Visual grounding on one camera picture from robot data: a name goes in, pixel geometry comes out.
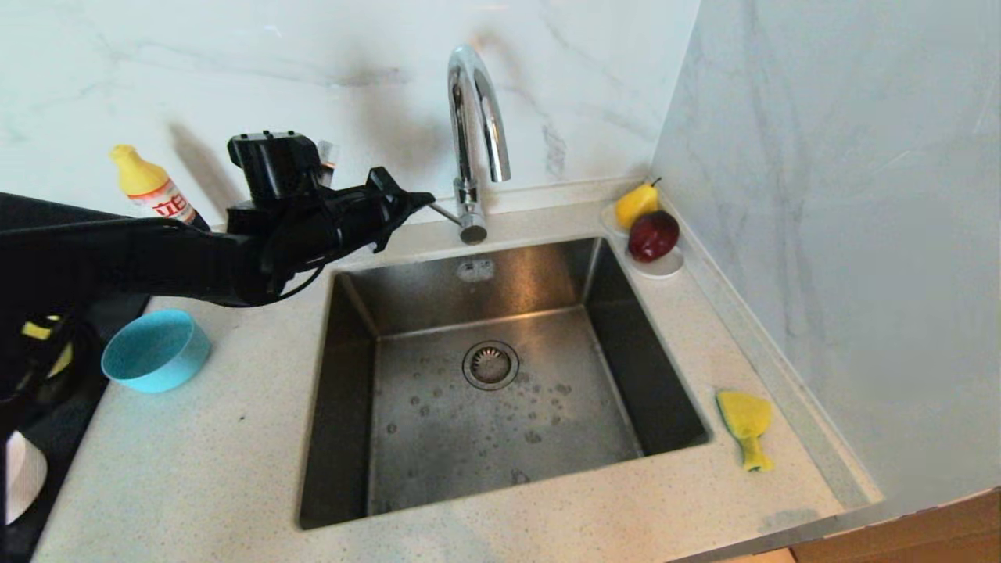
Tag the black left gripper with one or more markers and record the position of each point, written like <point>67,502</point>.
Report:
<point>328,223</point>

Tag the orange yellow dish soap bottle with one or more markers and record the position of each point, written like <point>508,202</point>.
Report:
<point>148,188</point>

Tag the blue plastic bowl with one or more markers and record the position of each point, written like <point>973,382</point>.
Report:
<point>156,349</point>

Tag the yellow fish-shaped sponge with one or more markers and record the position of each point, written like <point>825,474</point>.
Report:
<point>744,416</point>

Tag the pink plastic bowl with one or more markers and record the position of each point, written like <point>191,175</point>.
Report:
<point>27,477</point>

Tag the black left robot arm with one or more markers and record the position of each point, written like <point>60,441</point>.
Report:
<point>117,258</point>

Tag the stainless steel sink basin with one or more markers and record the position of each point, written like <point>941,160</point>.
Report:
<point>469,453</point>

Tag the chrome gooseneck faucet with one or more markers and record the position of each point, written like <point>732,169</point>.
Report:
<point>469,125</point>

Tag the round metal drain strainer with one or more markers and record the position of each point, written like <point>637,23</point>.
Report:
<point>490,365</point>

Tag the yellow pear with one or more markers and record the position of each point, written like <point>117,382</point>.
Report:
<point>637,206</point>

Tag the dark red apple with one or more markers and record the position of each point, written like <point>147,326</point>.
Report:
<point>654,237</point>

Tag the small white dish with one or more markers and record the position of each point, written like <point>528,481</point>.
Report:
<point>661,270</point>

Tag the black induction cooktop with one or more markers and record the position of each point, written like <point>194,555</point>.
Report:
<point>62,407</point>

